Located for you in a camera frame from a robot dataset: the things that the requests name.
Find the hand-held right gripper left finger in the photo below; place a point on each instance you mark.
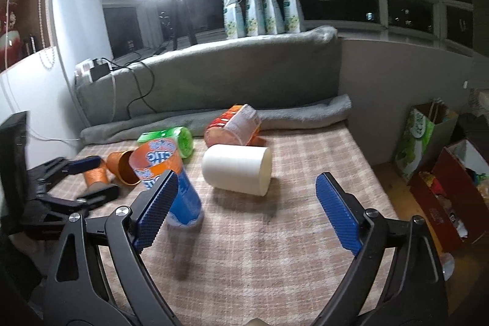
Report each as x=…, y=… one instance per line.
x=156, y=211

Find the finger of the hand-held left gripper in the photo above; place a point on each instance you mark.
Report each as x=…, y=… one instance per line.
x=82, y=163
x=97, y=193

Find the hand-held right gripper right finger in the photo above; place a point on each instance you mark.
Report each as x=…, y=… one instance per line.
x=340, y=211

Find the small orange cup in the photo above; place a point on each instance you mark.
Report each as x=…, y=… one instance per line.
x=95, y=175
x=120, y=163

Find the white cup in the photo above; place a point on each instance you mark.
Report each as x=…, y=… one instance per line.
x=237, y=169

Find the blue and orange paper cup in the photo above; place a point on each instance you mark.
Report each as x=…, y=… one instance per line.
x=183, y=192

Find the red instant noodle cup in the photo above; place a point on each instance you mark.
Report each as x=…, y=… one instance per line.
x=233, y=127

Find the plaid cloth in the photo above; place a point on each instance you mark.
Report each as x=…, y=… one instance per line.
x=267, y=253

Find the black power adapter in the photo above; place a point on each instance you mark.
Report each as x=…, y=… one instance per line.
x=100, y=69

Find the white power strip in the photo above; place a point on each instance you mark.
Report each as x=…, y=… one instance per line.
x=83, y=67

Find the green printed paper bag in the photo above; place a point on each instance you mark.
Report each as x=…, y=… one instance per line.
x=414, y=142

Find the red cardboard box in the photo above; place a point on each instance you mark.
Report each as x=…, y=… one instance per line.
x=443, y=207

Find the rolled grey towel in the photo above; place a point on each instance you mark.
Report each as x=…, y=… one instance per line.
x=298, y=116

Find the grey blanket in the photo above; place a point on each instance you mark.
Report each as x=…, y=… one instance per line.
x=229, y=74

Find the wooden shelf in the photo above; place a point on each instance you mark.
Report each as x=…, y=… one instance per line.
x=34, y=5

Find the black tripod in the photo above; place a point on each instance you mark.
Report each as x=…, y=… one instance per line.
x=178, y=16

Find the white green standing pouch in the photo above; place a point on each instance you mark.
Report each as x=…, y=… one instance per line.
x=273, y=13
x=292, y=11
x=233, y=16
x=254, y=13

